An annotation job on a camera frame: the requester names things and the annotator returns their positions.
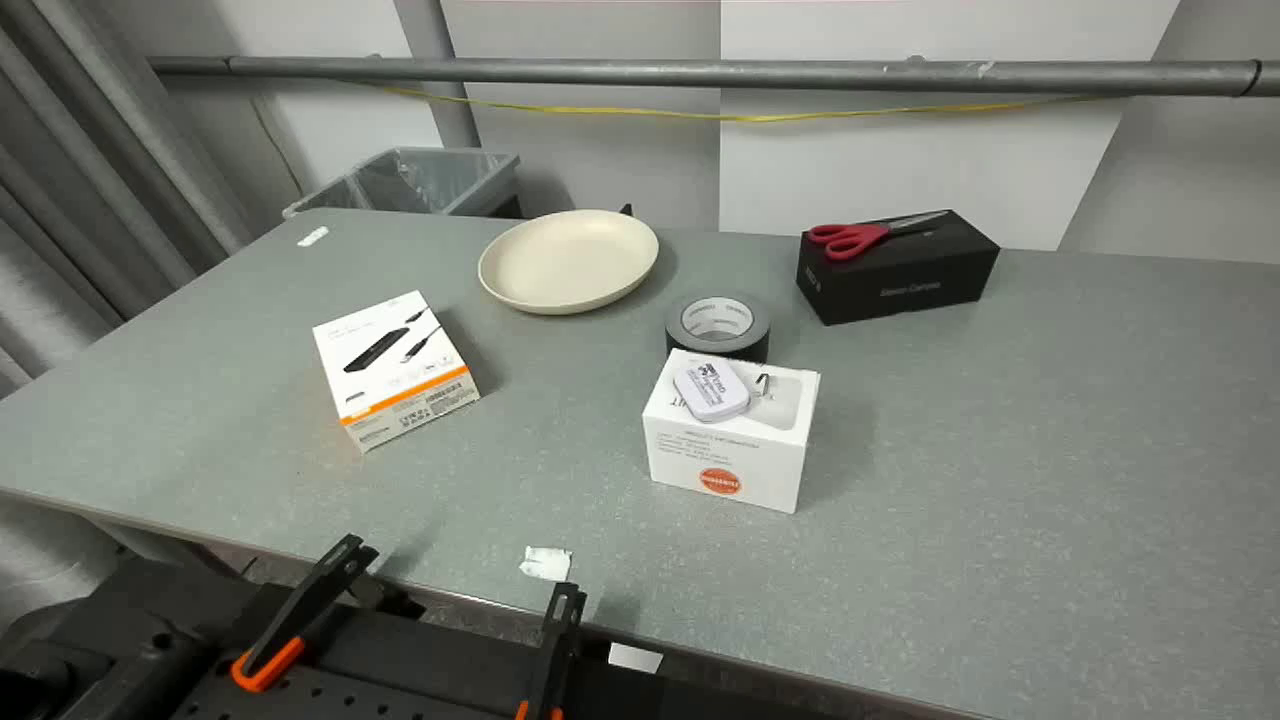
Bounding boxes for grey metal horizontal pipe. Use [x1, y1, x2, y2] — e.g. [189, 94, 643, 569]
[152, 58, 1280, 101]

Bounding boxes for white foam board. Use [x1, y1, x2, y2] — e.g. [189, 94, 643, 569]
[721, 0, 1181, 250]

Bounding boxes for right black orange clamp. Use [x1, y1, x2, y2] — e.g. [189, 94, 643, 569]
[511, 582, 588, 720]

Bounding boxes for black orange clamp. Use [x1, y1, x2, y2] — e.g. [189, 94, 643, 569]
[229, 538, 377, 696]
[511, 582, 588, 720]

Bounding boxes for grey plastic bin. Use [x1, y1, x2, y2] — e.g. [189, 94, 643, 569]
[287, 149, 520, 218]

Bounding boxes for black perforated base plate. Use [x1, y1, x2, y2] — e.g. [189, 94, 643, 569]
[0, 561, 946, 720]

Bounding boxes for yellow cable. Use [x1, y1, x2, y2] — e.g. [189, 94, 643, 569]
[395, 83, 1114, 134]

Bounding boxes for red handled scissors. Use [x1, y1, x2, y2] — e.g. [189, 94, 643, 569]
[806, 213, 936, 265]

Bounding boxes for white tape patch near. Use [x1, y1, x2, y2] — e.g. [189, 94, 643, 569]
[520, 545, 574, 582]

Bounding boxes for white cube box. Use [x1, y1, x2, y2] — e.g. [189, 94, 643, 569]
[641, 350, 820, 512]

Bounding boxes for black rectangular box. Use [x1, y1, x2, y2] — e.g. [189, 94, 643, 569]
[798, 208, 999, 323]

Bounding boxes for black tape roll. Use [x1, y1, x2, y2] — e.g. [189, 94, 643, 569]
[663, 297, 774, 366]

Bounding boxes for cream white plate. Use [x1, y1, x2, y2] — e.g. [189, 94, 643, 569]
[478, 208, 661, 315]

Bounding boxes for white orange flat box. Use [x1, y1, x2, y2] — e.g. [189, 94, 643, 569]
[313, 292, 480, 451]

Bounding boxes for left black orange clamp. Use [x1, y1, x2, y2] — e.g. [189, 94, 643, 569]
[229, 538, 377, 696]

